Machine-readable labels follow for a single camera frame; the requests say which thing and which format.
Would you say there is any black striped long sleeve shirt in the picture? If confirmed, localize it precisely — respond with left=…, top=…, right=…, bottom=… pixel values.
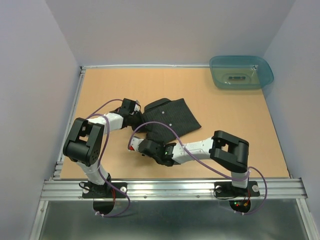
left=138, top=98, right=202, bottom=144

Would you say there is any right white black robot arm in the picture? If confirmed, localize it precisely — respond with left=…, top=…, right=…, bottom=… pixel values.
left=129, top=130, right=249, bottom=198

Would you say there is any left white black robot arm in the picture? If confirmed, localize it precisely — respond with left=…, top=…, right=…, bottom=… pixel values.
left=62, top=98, right=143, bottom=199

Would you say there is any teal translucent plastic bin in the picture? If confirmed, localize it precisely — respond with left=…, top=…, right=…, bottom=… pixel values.
left=209, top=55, right=274, bottom=90

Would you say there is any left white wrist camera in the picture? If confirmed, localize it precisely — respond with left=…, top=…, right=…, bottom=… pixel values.
left=134, top=101, right=141, bottom=112

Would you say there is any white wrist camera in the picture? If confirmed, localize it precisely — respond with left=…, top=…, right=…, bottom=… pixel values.
left=128, top=136, right=144, bottom=152
left=134, top=101, right=141, bottom=112

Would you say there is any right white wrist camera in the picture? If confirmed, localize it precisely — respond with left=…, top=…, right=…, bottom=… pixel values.
left=128, top=136, right=144, bottom=152

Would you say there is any aluminium left side rail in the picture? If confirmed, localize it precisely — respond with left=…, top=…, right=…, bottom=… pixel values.
left=49, top=66, right=86, bottom=181

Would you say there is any aluminium front mounting rail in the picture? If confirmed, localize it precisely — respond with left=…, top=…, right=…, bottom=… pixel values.
left=40, top=178, right=308, bottom=201

